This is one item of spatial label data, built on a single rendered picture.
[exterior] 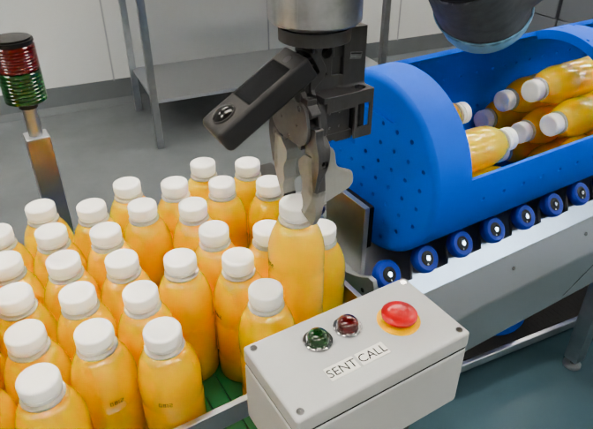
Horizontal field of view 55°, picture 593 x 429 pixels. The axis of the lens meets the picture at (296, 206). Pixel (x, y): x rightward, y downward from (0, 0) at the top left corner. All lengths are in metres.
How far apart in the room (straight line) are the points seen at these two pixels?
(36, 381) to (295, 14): 0.41
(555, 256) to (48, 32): 3.47
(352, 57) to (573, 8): 4.25
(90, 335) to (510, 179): 0.61
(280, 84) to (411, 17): 4.48
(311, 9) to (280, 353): 0.31
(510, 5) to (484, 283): 0.56
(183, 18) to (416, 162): 3.49
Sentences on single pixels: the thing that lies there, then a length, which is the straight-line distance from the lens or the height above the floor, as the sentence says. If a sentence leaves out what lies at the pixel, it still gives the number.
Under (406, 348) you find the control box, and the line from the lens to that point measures 0.57.
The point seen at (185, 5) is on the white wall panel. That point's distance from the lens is 4.17.
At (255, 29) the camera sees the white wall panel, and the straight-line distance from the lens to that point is 4.36.
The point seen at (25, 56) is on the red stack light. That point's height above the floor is 1.24.
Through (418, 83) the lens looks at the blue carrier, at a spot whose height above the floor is 1.23.
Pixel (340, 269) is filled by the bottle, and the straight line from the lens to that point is 0.75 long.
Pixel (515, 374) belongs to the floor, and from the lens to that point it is 2.13.
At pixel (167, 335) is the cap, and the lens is 0.60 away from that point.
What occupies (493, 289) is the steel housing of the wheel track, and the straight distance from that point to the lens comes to 1.04.
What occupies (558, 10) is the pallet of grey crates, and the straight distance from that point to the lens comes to 4.89.
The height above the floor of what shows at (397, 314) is 1.11.
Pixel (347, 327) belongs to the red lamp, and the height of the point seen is 1.11.
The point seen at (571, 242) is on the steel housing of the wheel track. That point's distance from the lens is 1.18.
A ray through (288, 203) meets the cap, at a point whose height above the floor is 1.16.
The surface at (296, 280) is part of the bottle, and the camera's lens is 0.66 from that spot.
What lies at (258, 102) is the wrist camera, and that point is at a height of 1.30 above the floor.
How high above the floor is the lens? 1.50
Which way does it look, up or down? 32 degrees down
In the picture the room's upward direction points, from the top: straight up
